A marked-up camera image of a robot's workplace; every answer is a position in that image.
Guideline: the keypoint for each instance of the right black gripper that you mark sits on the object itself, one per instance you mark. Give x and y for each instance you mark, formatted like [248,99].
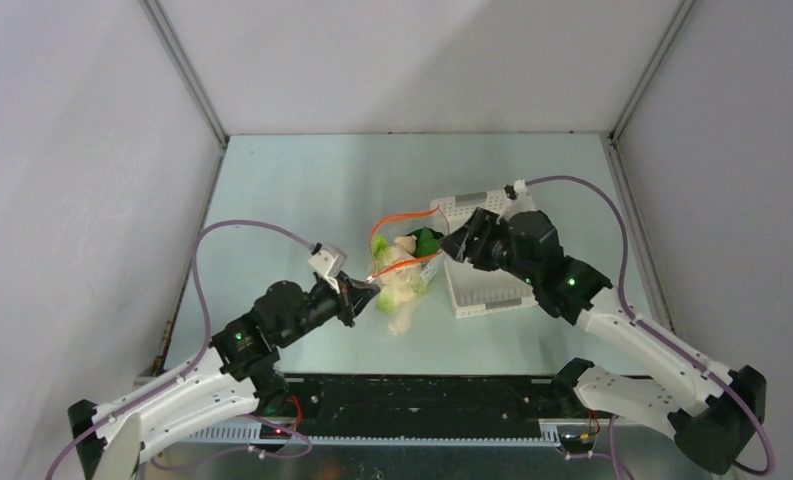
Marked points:
[477,235]

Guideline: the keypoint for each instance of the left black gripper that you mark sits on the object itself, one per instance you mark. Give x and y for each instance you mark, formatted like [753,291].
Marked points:
[351,299]

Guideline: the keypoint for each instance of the green bok choy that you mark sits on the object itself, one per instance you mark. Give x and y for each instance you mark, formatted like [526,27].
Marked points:
[426,242]

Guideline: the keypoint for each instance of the pale green cabbage leaf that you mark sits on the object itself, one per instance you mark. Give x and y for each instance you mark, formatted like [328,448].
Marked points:
[398,274]

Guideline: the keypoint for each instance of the clear zip top bag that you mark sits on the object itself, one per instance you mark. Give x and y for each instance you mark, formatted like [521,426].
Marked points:
[401,224]

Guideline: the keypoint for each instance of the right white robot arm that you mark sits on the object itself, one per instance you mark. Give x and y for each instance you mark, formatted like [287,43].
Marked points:
[708,409]

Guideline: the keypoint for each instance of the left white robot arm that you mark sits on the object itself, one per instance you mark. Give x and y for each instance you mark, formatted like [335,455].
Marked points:
[235,375]

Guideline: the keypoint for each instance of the white plastic basket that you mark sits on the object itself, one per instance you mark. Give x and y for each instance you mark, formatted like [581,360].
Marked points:
[473,292]

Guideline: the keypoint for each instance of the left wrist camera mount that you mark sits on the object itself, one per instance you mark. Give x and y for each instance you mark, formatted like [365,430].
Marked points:
[327,262]

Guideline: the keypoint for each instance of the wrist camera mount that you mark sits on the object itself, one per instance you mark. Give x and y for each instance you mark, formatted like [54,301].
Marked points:
[518,199]
[327,262]

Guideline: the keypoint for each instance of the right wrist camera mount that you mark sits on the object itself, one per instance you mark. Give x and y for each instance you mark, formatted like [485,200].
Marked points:
[518,199]

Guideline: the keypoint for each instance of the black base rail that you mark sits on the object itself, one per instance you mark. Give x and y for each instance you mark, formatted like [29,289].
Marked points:
[423,407]

